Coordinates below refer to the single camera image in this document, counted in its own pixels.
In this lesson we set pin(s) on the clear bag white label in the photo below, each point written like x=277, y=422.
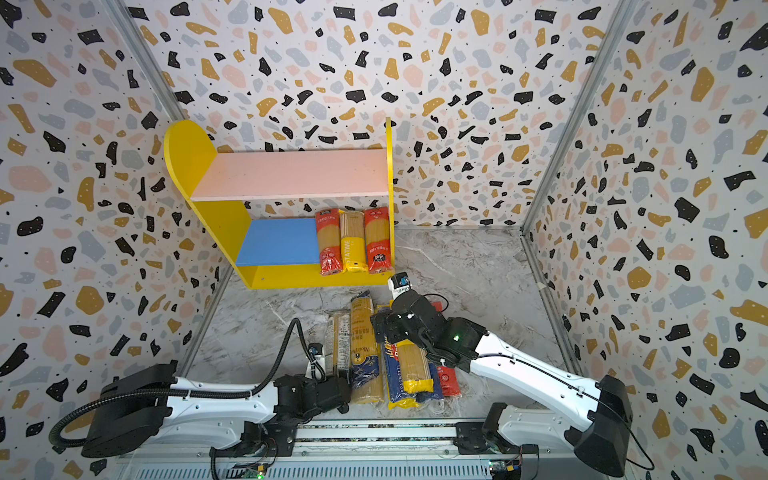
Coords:
x=340, y=343

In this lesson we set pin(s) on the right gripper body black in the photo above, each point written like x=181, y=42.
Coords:
x=391, y=324

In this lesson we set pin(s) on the yellow shelf pink blue boards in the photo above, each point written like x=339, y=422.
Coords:
x=280, y=252

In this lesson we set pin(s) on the metal base rail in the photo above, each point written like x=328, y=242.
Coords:
x=413, y=449

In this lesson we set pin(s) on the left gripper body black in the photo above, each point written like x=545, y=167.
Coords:
x=304, y=382

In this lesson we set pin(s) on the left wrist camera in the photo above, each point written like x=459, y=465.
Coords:
x=317, y=352

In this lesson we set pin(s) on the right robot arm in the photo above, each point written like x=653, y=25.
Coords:
x=593, y=417

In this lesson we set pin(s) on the blue Barilla spaghetti bag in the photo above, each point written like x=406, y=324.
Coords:
x=395, y=378

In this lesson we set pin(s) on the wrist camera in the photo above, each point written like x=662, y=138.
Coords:
x=317, y=352
x=399, y=283

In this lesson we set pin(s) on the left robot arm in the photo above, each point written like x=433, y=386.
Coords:
x=157, y=407

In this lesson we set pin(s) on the clear spaghetti bag Chinese text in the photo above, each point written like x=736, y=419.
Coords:
x=366, y=380

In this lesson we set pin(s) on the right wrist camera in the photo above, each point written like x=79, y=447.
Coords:
x=399, y=283

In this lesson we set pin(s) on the red spaghetti bag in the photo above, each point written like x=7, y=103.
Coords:
x=448, y=382
x=329, y=241
x=377, y=238

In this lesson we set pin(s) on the yellow Pastatime bag tall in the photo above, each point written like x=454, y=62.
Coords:
x=352, y=242

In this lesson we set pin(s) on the blue-top spaghetti bag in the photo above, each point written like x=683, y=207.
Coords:
x=436, y=393

